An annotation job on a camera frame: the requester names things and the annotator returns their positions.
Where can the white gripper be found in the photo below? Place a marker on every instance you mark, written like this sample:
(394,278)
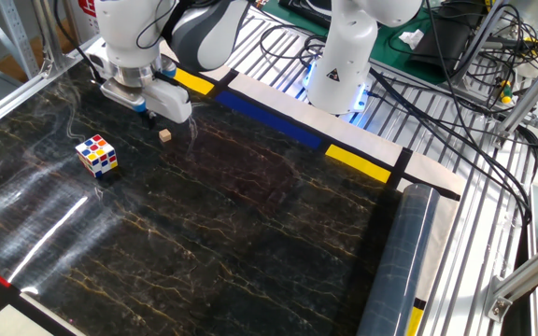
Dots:
(171,102)

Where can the small wooden cube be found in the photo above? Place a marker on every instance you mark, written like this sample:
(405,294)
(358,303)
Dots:
(165,135)

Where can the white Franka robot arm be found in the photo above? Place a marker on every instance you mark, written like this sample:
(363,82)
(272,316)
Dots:
(344,56)

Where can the Rubik's cube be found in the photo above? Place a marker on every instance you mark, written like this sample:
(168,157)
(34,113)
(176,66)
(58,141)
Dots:
(96,156)

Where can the red sign white characters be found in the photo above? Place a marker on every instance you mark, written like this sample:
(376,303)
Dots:
(87,7)

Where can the black marble vinyl sheet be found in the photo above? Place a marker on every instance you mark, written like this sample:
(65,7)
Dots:
(250,233)

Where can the perforated grey steel angle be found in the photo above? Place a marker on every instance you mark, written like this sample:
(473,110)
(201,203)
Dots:
(17,37)

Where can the black keyboard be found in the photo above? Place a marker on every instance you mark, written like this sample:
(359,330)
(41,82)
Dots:
(306,11)

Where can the green cutting mat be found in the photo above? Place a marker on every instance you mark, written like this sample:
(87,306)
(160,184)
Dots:
(390,56)

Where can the crumpled white tissue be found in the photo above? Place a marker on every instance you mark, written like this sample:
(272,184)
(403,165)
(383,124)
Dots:
(411,38)

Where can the black pouch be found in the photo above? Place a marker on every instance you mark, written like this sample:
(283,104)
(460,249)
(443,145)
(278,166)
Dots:
(442,42)

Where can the yellow green screwdriver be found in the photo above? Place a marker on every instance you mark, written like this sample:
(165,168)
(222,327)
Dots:
(506,93)

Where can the grey camera with blue cap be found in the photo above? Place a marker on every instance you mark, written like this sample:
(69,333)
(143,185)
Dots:
(122,95)

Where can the aluminium frame post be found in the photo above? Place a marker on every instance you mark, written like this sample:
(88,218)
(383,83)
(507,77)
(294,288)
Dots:
(49,32)
(535,88)

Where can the aluminium beam with bracket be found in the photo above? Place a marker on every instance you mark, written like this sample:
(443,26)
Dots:
(530,275)

